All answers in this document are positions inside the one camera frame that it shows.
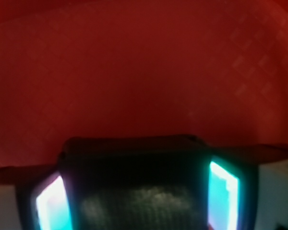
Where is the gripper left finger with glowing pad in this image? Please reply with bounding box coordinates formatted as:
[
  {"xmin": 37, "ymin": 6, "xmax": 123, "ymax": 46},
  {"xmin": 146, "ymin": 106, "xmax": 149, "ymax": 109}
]
[{"xmin": 0, "ymin": 165, "xmax": 72, "ymax": 230}]

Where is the black box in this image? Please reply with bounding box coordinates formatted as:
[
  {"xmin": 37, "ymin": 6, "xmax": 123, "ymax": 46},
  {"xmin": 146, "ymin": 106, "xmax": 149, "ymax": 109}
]
[{"xmin": 58, "ymin": 134, "xmax": 210, "ymax": 230}]

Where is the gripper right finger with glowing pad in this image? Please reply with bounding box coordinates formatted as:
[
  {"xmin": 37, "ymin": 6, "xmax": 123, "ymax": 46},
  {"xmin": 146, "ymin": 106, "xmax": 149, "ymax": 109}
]
[{"xmin": 206, "ymin": 143, "xmax": 288, "ymax": 230}]

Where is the red plastic tray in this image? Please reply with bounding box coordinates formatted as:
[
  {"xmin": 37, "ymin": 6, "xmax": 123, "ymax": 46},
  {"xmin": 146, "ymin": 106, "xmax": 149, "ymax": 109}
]
[{"xmin": 0, "ymin": 0, "xmax": 288, "ymax": 168}]

